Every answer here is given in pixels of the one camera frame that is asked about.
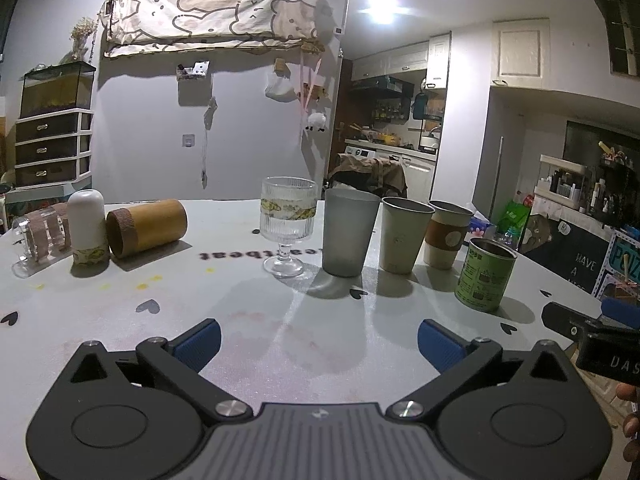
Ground white cup with patterned band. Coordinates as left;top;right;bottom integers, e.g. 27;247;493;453
67;189;111;266

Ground glass terrarium tank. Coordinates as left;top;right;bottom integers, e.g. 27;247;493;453
19;61;97;119

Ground clear glass mug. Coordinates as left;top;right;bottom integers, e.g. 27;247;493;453
11;204;72;279

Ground green bag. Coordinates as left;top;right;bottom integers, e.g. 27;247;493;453
492;198;532;247

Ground beige cup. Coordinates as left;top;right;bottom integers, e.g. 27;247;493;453
378;196;436;275

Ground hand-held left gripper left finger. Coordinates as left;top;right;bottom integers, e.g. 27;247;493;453
65;318;254;424

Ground bright ceiling light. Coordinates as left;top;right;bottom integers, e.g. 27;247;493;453
362;0;407;26

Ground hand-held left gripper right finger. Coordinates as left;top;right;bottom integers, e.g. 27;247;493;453
385;318;582;420

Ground white drawer unit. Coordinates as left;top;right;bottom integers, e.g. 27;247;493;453
13;108;95;191

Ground white washing machine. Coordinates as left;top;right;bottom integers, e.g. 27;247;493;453
344;144;403;162

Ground printed blanket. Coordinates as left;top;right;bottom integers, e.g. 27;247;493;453
97;0;322;59

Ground cup with brown sleeve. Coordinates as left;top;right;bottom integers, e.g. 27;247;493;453
423;200;475;269

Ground white cupboard door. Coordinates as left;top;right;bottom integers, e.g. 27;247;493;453
491;18;551;86

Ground chair with brown cloth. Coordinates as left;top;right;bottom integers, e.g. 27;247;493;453
327;154;409;199

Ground dried flower bunch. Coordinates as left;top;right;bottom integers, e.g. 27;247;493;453
69;15;99;61

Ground grey frosted cup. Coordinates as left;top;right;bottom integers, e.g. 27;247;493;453
322;188;382;277

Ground rack with bottles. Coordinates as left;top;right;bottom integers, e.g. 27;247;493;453
534;154;590;212

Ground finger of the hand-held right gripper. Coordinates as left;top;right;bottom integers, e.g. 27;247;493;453
600;296;640;332
541;302;602;347

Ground black chalkboard sign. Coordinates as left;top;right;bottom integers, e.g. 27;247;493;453
517;214;617;297

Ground person's right hand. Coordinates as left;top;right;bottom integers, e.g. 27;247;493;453
615;382;640;462

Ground white plastic bag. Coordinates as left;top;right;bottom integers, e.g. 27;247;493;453
264;71;294;100

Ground white kitchen wall cabinets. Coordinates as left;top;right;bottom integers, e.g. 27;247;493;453
350;32;452;90

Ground brown bamboo cup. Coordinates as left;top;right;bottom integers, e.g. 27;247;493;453
105;198;189;260

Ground green tin can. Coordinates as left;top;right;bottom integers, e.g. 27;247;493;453
454;237;519;314

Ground ribbed glass goblet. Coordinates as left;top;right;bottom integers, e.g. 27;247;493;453
259;176;320;279

